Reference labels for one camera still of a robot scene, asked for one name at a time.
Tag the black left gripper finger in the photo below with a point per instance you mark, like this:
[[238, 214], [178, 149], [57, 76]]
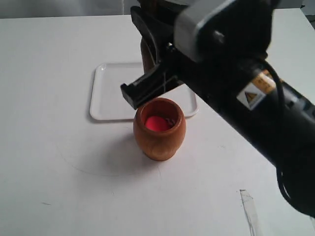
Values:
[[152, 84]]

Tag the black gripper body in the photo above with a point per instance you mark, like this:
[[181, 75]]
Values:
[[174, 69]]

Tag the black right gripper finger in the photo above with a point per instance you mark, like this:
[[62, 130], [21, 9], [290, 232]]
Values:
[[155, 23]]

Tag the brown wooden pestle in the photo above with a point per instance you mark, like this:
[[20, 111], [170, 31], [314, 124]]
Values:
[[148, 55]]

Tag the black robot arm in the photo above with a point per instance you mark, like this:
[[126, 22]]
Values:
[[218, 48]]

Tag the red ball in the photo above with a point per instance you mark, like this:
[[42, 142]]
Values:
[[157, 124]]

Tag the wooden mortar cup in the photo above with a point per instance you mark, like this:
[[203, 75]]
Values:
[[160, 146]]

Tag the white rectangular plastic tray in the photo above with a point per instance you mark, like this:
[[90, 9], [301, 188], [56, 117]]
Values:
[[107, 102]]

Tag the clear tape strip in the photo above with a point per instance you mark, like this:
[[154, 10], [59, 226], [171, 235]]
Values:
[[250, 213]]

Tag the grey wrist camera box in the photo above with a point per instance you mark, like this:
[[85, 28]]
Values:
[[191, 21]]

